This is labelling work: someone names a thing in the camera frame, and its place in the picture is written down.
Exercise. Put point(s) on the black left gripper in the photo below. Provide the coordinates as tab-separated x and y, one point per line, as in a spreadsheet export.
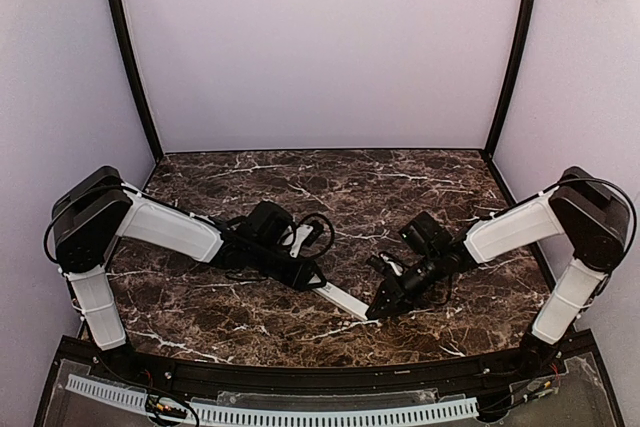
298	271

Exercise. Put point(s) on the left white cable duct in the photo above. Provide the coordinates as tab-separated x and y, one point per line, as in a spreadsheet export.
112	394

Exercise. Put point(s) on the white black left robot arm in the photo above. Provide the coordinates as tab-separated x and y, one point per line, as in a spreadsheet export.
96	219

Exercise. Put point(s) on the black right frame post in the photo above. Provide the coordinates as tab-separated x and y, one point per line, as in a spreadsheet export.
510	78

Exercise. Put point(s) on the black left frame post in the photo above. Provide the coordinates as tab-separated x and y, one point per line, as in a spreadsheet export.
128	57

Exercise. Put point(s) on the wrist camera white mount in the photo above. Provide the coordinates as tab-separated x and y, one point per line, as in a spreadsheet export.
385	264
305	235

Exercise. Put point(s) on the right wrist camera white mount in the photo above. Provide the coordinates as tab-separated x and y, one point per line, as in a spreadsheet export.
385	264

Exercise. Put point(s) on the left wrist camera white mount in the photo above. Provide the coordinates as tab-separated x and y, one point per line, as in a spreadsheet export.
305	235

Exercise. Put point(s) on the grey remote battery cover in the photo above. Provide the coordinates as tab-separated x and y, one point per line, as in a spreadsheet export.
343	300

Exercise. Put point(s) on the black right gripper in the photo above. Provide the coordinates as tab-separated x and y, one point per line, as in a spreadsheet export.
403	285

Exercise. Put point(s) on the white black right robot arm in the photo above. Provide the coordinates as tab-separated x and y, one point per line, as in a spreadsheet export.
595	216

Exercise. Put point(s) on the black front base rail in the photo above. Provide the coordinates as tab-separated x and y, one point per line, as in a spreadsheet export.
483	375

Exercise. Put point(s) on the black frame post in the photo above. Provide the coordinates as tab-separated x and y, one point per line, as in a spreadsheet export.
510	78
128	57

